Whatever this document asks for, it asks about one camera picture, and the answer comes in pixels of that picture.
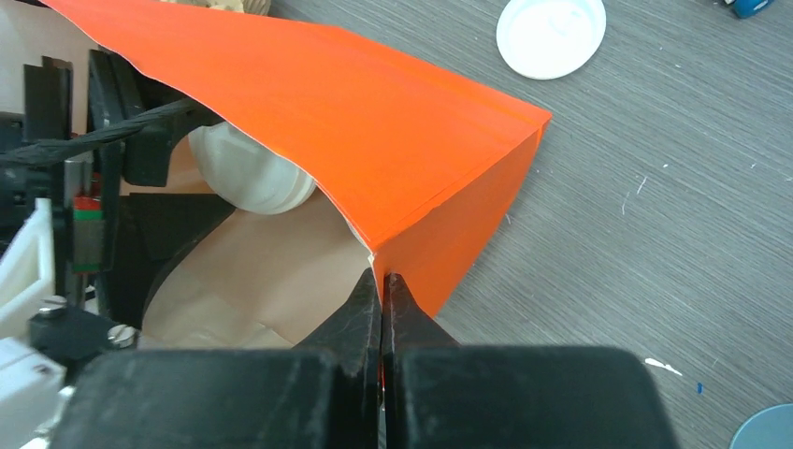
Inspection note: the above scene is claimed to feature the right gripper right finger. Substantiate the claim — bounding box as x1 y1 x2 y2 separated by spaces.
381 273 459 448

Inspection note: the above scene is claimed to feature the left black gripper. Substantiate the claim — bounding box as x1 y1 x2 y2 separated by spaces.
1 50 232 372

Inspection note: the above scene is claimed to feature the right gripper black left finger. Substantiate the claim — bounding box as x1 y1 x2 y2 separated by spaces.
296 268 382 448

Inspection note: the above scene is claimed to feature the orange paper bag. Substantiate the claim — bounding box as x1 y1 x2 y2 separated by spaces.
52 1 551 348

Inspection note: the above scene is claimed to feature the white plastic cup lid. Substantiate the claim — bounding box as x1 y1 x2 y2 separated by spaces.
496 0 607 80

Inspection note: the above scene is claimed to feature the brown pulp cup carrier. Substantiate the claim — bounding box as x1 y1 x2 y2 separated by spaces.
163 0 272 16

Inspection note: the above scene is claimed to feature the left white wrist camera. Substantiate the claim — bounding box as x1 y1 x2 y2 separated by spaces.
1 198 65 448

